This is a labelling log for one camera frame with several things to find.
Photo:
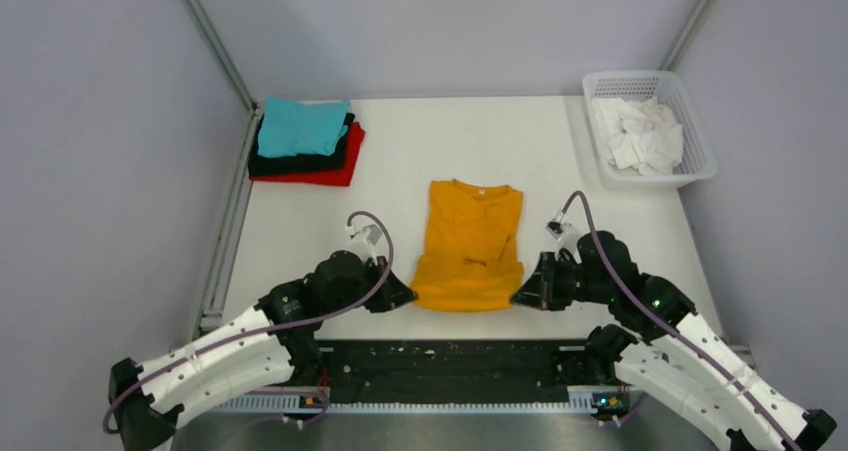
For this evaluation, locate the folded teal t shirt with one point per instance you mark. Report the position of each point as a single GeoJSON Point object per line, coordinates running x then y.
{"type": "Point", "coordinates": [293, 128]}

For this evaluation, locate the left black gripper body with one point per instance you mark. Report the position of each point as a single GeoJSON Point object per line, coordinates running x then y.
{"type": "Point", "coordinates": [368, 281]}

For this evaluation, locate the left aluminium frame post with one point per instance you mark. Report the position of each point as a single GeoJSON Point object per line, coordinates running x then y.
{"type": "Point", "coordinates": [216, 46]}

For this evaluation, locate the aluminium frame post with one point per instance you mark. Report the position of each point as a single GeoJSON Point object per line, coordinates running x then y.
{"type": "Point", "coordinates": [216, 46]}
{"type": "Point", "coordinates": [687, 34]}

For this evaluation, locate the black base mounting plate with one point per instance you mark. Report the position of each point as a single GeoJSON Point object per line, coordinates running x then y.
{"type": "Point", "coordinates": [464, 372]}

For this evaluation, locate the right aluminium frame post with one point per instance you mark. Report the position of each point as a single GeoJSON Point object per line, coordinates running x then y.
{"type": "Point", "coordinates": [687, 34]}

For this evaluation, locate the orange t shirt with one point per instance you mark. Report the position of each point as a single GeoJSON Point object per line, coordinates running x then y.
{"type": "Point", "coordinates": [470, 262]}

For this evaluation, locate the crumpled white t shirt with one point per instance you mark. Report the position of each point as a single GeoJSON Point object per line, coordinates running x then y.
{"type": "Point", "coordinates": [642, 136]}

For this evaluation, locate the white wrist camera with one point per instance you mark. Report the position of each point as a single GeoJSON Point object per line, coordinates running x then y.
{"type": "Point", "coordinates": [562, 230]}
{"type": "Point", "coordinates": [363, 241]}

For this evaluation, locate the white slotted cable duct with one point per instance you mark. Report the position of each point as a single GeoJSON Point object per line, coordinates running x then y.
{"type": "Point", "coordinates": [397, 405]}

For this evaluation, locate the white plastic basket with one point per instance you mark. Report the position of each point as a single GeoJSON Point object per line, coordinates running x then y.
{"type": "Point", "coordinates": [699, 161]}

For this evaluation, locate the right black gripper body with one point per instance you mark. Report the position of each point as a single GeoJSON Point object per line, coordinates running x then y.
{"type": "Point", "coordinates": [571, 282]}

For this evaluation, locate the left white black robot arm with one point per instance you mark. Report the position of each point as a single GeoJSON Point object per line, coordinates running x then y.
{"type": "Point", "coordinates": [271, 343]}

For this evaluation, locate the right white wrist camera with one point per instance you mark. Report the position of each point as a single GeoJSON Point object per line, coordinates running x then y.
{"type": "Point", "coordinates": [562, 230]}

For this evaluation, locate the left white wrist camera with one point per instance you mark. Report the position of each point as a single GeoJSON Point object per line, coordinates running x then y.
{"type": "Point", "coordinates": [363, 241]}

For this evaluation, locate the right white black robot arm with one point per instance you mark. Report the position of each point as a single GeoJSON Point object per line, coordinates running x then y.
{"type": "Point", "coordinates": [659, 343]}

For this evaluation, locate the left side aluminium rail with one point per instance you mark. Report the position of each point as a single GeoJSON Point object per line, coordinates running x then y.
{"type": "Point", "coordinates": [221, 243]}

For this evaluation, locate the folded black t shirt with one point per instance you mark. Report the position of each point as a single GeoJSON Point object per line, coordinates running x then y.
{"type": "Point", "coordinates": [302, 163]}

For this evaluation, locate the folded red t shirt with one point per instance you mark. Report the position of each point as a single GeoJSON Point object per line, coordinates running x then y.
{"type": "Point", "coordinates": [335, 170]}

